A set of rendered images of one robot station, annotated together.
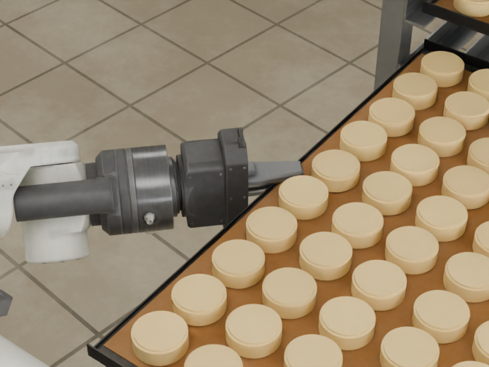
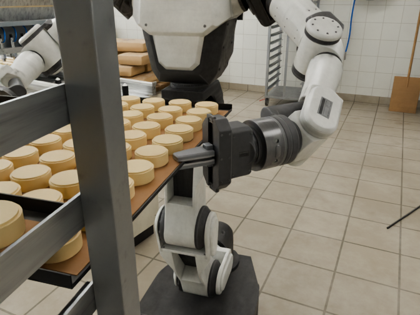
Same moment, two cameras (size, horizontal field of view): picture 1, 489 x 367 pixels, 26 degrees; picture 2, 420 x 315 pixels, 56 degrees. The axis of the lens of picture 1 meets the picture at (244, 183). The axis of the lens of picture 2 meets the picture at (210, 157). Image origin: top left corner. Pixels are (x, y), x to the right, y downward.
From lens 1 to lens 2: 148 cm
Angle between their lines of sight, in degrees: 114
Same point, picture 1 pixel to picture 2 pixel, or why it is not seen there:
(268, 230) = (179, 125)
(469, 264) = (67, 129)
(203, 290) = (197, 111)
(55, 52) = not seen: outside the picture
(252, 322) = (170, 108)
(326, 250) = (145, 124)
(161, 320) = (207, 105)
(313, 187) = (162, 140)
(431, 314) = not seen: hidden behind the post
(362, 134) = (136, 165)
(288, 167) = (183, 152)
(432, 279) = not seen: hidden behind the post
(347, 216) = (137, 134)
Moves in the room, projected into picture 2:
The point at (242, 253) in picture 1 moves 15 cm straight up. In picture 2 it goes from (187, 119) to (185, 35)
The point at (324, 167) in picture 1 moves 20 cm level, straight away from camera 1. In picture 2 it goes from (159, 147) to (184, 213)
